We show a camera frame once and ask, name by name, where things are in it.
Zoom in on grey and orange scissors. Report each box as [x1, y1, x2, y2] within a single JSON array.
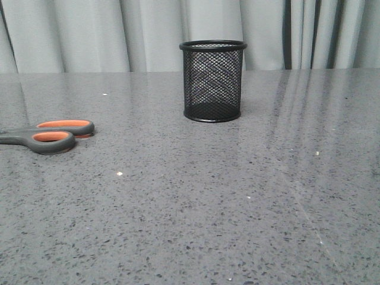
[[1, 119, 95, 154]]

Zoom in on black mesh pen bucket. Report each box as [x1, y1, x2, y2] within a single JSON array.
[[179, 40, 248, 123]]

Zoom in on grey curtain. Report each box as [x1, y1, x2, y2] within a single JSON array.
[[1, 1, 379, 73]]

